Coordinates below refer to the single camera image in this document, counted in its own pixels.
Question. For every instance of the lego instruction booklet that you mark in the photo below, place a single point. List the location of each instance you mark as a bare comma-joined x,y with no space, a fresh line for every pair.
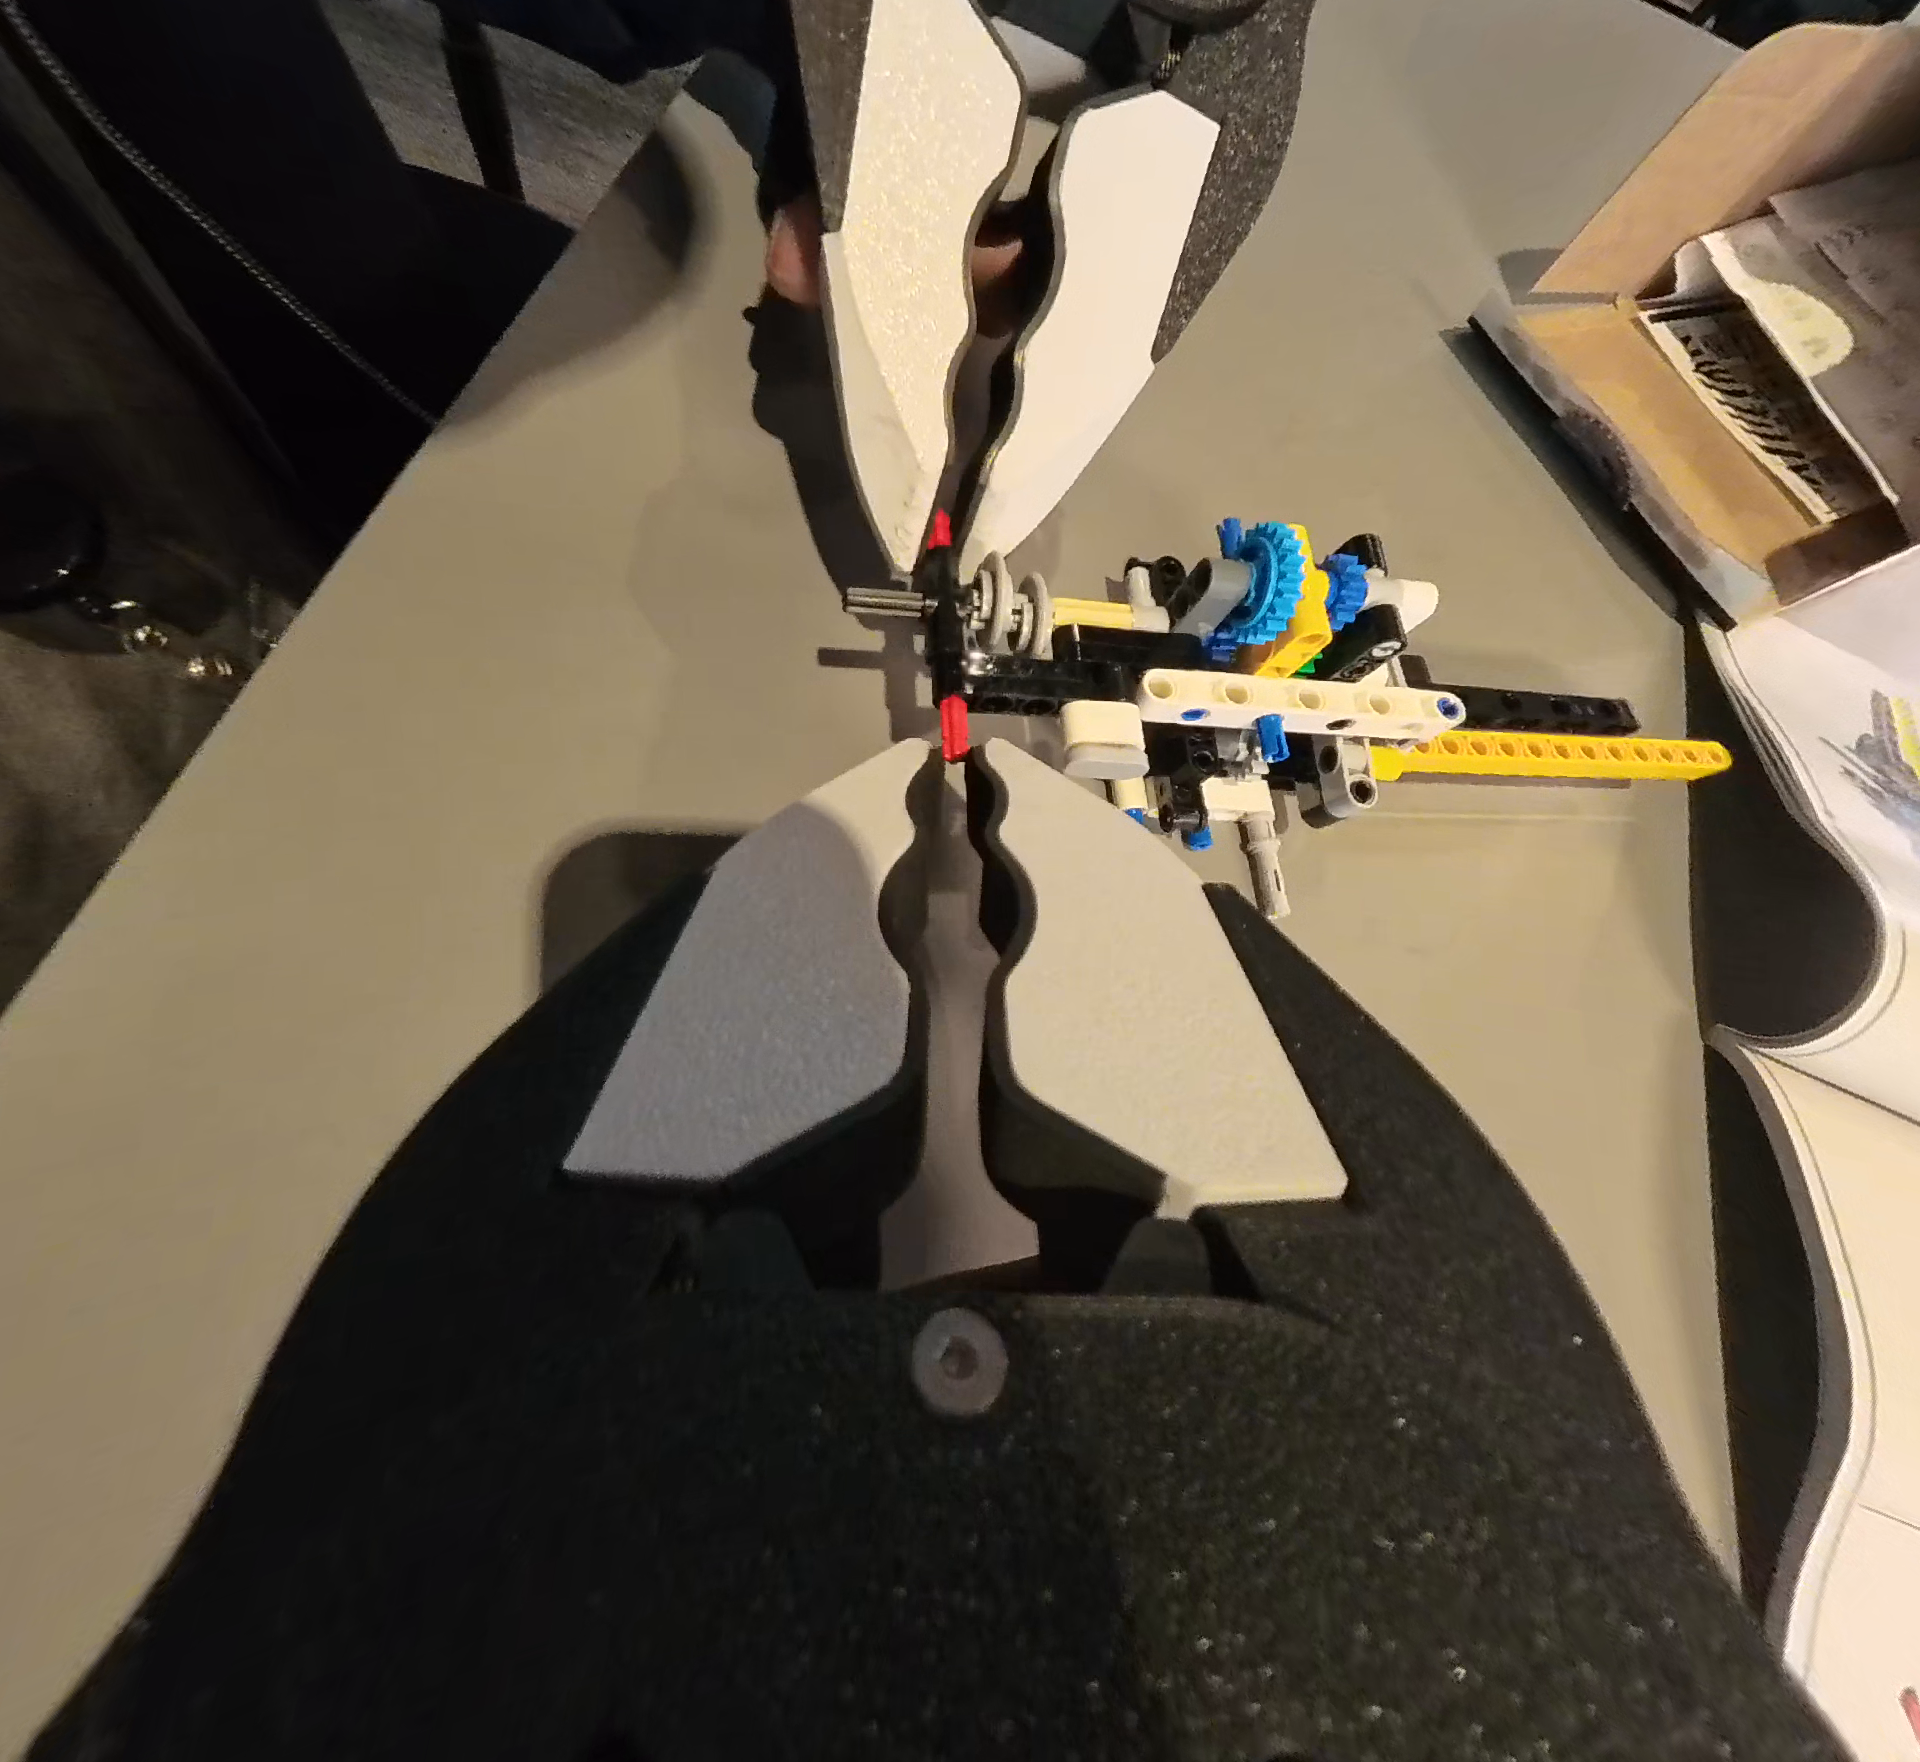
1860,1192

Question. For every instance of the open cardboard box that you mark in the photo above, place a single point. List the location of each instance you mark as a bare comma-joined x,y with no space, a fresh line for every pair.
1650,442

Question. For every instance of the multicoloured lego technic model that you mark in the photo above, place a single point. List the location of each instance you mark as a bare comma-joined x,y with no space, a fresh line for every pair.
1289,704

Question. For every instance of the folded paper sheet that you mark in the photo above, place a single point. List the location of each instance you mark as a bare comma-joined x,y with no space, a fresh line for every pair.
1846,276

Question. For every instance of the black lego connector piece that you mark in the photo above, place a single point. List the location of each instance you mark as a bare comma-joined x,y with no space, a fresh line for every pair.
952,621

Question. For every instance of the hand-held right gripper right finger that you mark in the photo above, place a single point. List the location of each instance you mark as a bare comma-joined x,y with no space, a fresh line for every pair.
1156,1026

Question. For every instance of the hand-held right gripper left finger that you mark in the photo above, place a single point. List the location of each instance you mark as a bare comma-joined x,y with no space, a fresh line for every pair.
749,1026

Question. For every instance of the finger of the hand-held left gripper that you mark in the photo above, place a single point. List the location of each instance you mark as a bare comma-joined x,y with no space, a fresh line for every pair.
908,172
1120,276

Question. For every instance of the dark jacket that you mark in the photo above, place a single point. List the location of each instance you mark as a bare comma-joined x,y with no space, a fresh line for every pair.
121,770

